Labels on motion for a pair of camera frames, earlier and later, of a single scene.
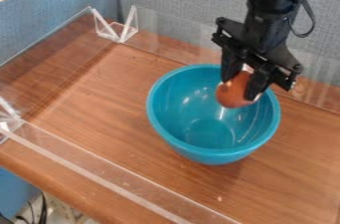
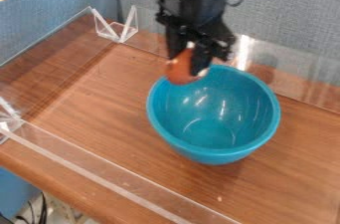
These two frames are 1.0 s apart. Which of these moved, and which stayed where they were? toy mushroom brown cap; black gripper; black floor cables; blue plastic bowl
Moved: toy mushroom brown cap; black gripper
Stayed: black floor cables; blue plastic bowl
